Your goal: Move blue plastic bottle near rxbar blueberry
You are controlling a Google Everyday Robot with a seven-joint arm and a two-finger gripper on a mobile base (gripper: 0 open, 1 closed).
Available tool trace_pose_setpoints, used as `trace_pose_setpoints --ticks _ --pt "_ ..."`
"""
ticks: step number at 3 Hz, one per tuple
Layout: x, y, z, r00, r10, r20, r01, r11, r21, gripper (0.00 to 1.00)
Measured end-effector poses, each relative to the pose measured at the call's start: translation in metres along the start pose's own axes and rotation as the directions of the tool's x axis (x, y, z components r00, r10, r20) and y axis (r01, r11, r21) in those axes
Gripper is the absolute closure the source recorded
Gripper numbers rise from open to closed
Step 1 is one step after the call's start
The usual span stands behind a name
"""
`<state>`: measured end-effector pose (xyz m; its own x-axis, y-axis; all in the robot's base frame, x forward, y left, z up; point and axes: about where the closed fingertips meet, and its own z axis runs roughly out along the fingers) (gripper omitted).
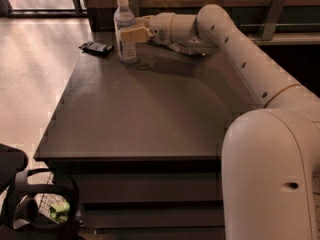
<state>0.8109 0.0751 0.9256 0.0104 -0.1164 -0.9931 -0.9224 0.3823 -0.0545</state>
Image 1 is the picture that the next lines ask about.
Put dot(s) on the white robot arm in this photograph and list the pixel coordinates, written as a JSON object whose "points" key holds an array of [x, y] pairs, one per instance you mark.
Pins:
{"points": [[269, 154]]}

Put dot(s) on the dark grey drawer cabinet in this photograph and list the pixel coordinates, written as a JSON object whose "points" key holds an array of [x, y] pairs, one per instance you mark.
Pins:
{"points": [[143, 142]]}

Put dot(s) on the wire basket with green item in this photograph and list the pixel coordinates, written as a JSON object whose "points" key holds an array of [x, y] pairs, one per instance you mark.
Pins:
{"points": [[53, 205]]}

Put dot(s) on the blue plastic water bottle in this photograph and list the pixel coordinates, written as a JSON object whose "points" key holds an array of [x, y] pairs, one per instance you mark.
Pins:
{"points": [[123, 20]]}

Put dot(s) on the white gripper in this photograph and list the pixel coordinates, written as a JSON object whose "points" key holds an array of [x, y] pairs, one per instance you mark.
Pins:
{"points": [[161, 29]]}

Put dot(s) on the metal rail with brackets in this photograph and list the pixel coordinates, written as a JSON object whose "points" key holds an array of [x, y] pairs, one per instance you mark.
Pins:
{"points": [[276, 16]]}

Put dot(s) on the dark rxbar blueberry wrapper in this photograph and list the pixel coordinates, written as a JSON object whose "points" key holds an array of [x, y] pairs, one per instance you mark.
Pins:
{"points": [[96, 48]]}

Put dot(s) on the brown yellow chip bag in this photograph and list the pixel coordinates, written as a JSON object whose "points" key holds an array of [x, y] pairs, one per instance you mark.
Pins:
{"points": [[192, 49]]}

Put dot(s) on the black chair seat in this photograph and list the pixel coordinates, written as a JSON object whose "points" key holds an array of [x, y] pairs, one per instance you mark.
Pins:
{"points": [[12, 161]]}

